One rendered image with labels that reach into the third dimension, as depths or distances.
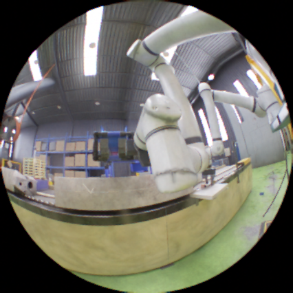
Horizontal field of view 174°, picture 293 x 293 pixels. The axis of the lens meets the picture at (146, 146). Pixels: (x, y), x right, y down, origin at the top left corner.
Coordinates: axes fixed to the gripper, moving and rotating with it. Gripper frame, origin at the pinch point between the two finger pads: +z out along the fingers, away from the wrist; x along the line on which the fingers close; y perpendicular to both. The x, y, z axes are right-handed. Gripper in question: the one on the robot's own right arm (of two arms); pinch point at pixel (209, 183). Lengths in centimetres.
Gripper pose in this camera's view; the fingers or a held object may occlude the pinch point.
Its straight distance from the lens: 93.8
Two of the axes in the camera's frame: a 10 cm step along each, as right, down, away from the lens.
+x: -2.9, 2.7, 9.2
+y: 9.5, -0.2, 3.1
